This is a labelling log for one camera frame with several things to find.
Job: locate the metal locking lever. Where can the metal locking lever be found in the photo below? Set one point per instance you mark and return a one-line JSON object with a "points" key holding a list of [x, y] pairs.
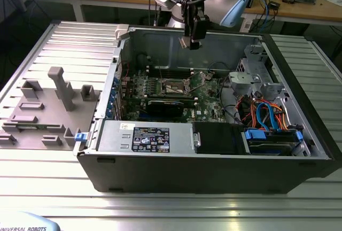
{"points": [[160, 77]]}

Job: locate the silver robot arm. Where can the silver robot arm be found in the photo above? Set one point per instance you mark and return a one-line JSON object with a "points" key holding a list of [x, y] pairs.
{"points": [[232, 1]]}

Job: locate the wooden desk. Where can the wooden desk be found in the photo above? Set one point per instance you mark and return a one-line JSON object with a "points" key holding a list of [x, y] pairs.
{"points": [[307, 10]]}

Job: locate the hard disk in blue carrier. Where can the hard disk in blue carrier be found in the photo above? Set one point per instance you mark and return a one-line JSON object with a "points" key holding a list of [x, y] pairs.
{"points": [[256, 134]]}

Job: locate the grey power supply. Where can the grey power supply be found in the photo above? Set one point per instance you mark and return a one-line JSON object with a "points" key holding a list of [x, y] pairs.
{"points": [[115, 137]]}

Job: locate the green motherboard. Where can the green motherboard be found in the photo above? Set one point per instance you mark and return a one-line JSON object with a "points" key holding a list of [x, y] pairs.
{"points": [[208, 100]]}

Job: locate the small black box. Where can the small black box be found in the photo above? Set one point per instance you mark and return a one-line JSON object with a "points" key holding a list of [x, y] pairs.
{"points": [[273, 5]]}

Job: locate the silver CPU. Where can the silver CPU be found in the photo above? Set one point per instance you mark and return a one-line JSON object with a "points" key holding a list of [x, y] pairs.
{"points": [[185, 42]]}

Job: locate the CPU socket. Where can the CPU socket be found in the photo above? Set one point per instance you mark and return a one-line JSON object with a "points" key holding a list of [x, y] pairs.
{"points": [[173, 88]]}

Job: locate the black PC case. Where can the black PC case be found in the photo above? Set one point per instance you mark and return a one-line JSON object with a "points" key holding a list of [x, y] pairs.
{"points": [[187, 175]]}

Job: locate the green RAM stick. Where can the green RAM stick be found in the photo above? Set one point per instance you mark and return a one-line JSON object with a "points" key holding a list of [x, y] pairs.
{"points": [[40, 127]]}

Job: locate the grey parts rack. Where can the grey parts rack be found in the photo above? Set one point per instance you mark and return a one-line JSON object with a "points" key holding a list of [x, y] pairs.
{"points": [[53, 118]]}

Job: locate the silver drive bay bracket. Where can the silver drive bay bracket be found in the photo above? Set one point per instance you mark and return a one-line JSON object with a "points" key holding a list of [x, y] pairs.
{"points": [[240, 78]]}

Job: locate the blue plastic clip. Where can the blue plastic clip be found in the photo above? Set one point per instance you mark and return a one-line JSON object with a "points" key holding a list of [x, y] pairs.
{"points": [[81, 137]]}

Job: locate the black drive bay cover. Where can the black drive bay cover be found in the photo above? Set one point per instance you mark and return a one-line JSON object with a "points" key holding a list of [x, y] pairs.
{"points": [[216, 137]]}

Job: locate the black graphics card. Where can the black graphics card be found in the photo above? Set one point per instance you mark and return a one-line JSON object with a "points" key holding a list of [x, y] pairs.
{"points": [[165, 108]]}

